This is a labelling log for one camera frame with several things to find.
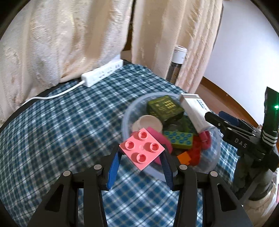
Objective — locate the white lidded container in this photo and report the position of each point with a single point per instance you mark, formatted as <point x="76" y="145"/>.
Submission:
<point x="179" y="54"/>

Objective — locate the short pink foam curler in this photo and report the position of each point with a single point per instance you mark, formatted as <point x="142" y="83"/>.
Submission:
<point x="206" y="139"/>

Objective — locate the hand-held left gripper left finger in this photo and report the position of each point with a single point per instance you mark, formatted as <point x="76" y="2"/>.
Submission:
<point x="113" y="172"/>

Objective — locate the beige cloth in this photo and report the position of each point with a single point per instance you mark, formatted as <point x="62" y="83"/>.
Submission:
<point x="261" y="206"/>

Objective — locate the long pink foam curler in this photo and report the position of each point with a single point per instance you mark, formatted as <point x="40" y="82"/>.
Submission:
<point x="162" y="138"/>

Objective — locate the blue plaid tablecloth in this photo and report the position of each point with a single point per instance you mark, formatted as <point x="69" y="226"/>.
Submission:
<point x="65" y="131"/>

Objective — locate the orange toy brick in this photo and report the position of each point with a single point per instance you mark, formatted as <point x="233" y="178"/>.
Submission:
<point x="184" y="158"/>

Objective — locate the clear plastic bowl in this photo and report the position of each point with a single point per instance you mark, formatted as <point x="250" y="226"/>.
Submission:
<point x="128" y="122"/>

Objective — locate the white plastic cup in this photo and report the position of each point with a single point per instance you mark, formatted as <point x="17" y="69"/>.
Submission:
<point x="148" y="123"/>

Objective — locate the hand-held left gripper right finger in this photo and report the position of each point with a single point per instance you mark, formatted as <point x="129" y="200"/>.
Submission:
<point x="167" y="172"/>

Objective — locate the white power strip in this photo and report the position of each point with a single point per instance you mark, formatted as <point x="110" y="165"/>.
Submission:
<point x="100" y="74"/>

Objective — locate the beige patterned curtain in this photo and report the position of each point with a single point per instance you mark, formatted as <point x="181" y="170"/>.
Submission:
<point x="65" y="43"/>

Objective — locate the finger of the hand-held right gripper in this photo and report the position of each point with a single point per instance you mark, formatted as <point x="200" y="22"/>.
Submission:
<point x="226" y="115"/>
<point x="218" y="121"/>

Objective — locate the dark green box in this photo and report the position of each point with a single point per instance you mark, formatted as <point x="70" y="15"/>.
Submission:
<point x="165" y="108"/>

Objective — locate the white and blue box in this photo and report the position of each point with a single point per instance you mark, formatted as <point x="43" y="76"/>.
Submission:
<point x="194" y="109"/>

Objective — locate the pink toy brick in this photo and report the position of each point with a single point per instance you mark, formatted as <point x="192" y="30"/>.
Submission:
<point x="141" y="148"/>

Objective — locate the red toy brick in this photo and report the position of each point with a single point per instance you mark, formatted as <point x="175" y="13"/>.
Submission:
<point x="195" y="152"/>

